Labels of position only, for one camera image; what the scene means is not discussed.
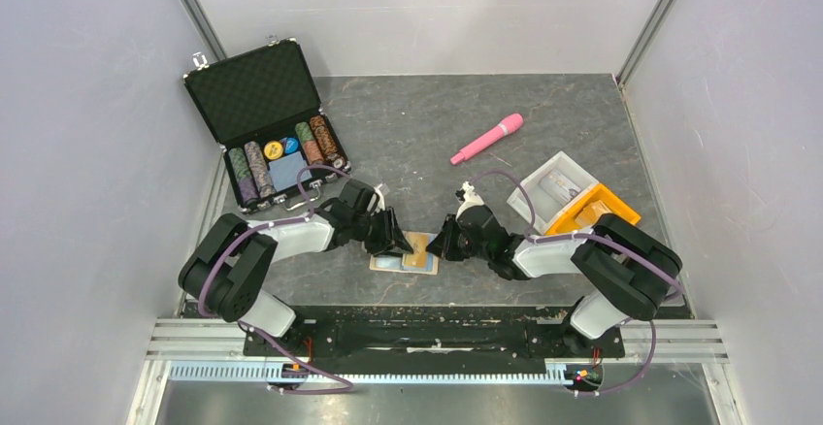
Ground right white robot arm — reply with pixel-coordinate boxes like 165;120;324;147
426;205;683;355

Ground beige card holder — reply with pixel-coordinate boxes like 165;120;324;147
369;233;440;276

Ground pink toy microphone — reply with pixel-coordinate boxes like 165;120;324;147
449;113;524;166

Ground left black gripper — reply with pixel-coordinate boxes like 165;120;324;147
351;206;413;258

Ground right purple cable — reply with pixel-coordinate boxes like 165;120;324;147
469;169;686;399

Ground orange black chip stack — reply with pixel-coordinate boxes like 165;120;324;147
309;115;343;163

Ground orange plastic bin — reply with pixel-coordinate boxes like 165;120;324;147
543;183;642;236

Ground blue card deck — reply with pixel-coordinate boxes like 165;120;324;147
268;153;312;192

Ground white slotted cable duct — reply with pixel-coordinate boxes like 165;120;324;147
169;361;573;386

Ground card in orange bin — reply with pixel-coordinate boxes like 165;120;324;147
575;200;614;228

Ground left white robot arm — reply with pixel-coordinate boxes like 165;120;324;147
178;180;414;355

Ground green red chip stack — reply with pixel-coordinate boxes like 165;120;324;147
295;122;325;165

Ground card in white bin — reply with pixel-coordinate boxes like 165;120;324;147
539;169;581;205

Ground blue dealer chip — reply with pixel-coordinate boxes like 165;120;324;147
280;137;301;155

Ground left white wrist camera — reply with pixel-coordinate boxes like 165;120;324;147
373;183;389;213

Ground purple grey chip stack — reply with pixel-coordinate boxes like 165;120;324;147
244;141;276;198

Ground black poker chip case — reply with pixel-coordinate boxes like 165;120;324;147
182;39;352;215

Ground white plastic bin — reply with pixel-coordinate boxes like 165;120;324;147
507;151;599;234

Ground yellow dealer chip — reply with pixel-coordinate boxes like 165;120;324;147
263;141;284;160

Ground green purple chip stack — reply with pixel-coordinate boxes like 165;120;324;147
228;147;259;208

